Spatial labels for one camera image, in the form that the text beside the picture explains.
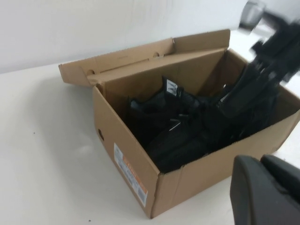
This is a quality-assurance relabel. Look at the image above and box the brown cardboard shoe box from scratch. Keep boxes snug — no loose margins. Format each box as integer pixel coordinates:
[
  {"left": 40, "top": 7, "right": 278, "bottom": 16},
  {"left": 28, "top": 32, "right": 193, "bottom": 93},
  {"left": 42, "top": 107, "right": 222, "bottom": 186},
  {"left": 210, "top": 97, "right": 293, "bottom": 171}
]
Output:
[{"left": 58, "top": 28, "right": 300, "bottom": 214}]

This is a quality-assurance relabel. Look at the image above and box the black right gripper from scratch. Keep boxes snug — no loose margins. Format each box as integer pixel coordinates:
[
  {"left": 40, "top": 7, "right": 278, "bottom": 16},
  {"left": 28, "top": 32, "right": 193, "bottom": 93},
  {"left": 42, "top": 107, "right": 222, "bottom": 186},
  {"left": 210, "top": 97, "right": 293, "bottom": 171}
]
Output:
[{"left": 217, "top": 7, "right": 300, "bottom": 118}]

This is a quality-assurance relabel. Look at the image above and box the black sneaker with white stripes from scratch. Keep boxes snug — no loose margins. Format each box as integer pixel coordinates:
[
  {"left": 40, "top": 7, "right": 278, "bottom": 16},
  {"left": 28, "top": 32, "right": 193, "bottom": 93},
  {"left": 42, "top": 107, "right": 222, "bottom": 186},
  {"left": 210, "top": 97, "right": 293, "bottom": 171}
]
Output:
[
  {"left": 127, "top": 76, "right": 202, "bottom": 146},
  {"left": 150, "top": 98, "right": 265, "bottom": 174}
]

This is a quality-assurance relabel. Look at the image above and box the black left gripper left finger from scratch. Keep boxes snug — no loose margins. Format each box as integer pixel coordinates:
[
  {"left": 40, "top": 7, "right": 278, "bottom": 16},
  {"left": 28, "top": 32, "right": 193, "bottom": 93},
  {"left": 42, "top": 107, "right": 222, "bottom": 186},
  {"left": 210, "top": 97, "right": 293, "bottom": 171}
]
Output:
[{"left": 229, "top": 154, "right": 300, "bottom": 225}]

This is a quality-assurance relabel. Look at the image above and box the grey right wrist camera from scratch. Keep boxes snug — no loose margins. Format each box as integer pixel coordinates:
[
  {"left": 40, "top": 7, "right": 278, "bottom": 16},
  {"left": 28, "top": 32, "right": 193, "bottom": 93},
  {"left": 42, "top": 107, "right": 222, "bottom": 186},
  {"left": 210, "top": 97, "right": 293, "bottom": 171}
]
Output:
[{"left": 240, "top": 0, "right": 269, "bottom": 28}]

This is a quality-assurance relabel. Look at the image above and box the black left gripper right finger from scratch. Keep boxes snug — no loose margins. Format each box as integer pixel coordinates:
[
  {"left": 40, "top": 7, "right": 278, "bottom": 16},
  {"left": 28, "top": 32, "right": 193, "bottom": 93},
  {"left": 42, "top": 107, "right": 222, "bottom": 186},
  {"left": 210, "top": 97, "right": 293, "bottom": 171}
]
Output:
[{"left": 259, "top": 154, "right": 300, "bottom": 188}]

